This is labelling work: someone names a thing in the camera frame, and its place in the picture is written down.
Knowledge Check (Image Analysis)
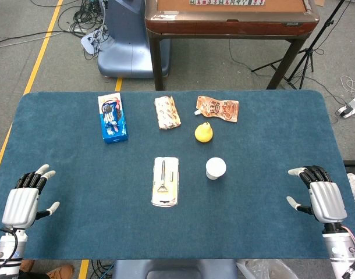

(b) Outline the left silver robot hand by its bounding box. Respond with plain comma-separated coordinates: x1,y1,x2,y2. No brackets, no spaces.
1,164,61,230

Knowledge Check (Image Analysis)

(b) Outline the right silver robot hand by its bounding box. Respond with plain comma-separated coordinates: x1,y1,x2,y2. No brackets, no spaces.
286,165,349,224

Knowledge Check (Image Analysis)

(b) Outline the white floral paper cup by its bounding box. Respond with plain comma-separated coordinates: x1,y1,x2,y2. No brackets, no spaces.
205,157,227,181

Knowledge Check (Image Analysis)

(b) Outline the blue-grey own robot base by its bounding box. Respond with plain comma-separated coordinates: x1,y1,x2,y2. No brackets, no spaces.
112,259,238,279

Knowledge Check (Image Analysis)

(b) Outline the blue felt table cover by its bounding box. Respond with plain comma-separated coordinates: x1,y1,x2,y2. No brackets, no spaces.
0,90,355,261

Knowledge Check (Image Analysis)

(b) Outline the brown shoe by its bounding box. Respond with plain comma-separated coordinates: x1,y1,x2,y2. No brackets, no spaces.
46,264,75,279

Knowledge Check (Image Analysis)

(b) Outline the clear plastic bag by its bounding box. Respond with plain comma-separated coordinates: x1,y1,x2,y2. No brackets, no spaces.
235,258,297,279

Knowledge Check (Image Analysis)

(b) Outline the white power strip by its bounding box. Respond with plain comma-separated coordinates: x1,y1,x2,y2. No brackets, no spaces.
336,94,355,119

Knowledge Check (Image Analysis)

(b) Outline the blue cookie box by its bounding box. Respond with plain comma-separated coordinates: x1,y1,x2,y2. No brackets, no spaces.
97,92,129,145

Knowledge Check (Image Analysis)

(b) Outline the blue cookie packet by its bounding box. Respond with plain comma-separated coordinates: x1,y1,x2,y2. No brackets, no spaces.
100,97,122,137

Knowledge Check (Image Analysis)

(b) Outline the orange spouted drink pouch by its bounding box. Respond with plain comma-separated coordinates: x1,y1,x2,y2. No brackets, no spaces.
193,95,240,123

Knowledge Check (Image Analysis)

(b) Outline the yellow pear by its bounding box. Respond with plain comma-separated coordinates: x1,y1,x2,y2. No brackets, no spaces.
194,121,214,144

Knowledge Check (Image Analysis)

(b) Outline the razor blister pack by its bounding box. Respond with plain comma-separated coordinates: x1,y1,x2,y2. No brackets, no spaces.
151,156,180,208

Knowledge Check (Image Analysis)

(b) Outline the black tripod stand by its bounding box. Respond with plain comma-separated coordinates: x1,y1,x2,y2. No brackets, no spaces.
251,0,353,90

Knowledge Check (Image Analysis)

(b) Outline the beige red snack packet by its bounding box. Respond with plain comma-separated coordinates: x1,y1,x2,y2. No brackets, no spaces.
154,95,182,130

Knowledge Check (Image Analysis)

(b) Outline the brown wooden mahjong table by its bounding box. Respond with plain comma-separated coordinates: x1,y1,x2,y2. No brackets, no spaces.
144,0,321,91

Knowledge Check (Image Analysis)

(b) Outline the face-up mahjong tile row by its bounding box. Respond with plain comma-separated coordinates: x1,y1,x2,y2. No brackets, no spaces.
190,0,265,6

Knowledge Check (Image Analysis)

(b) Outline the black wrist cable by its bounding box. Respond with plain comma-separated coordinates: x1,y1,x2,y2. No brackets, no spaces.
0,227,20,264

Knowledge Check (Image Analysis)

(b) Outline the white looped cable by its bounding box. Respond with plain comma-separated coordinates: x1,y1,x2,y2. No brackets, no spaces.
339,75,355,98

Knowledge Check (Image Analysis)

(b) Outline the long black floor cable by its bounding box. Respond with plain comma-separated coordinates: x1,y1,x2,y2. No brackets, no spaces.
0,28,66,47

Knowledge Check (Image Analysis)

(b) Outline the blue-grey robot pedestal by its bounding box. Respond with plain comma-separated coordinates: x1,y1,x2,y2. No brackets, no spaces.
97,0,171,78

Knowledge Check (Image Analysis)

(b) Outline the black floor cable bundle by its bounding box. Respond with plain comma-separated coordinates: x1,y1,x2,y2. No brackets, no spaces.
58,0,108,60

